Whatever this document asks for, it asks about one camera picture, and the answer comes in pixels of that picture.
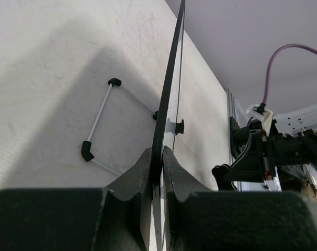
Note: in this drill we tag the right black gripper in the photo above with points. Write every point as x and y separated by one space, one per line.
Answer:
261 154

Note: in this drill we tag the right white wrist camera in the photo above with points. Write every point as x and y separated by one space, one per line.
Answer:
261 113

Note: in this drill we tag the black metal whiteboard stand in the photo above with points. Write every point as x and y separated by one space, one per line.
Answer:
122 126

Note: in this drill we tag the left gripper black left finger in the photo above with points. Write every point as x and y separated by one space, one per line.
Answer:
116 217

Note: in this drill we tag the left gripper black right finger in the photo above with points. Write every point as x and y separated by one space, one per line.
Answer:
198 218

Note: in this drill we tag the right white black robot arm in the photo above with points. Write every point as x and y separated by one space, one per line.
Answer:
299 122

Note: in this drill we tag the small black-framed whiteboard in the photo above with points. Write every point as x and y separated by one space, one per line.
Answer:
166 122

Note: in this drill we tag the right aluminium frame post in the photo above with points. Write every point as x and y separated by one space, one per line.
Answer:
236 119

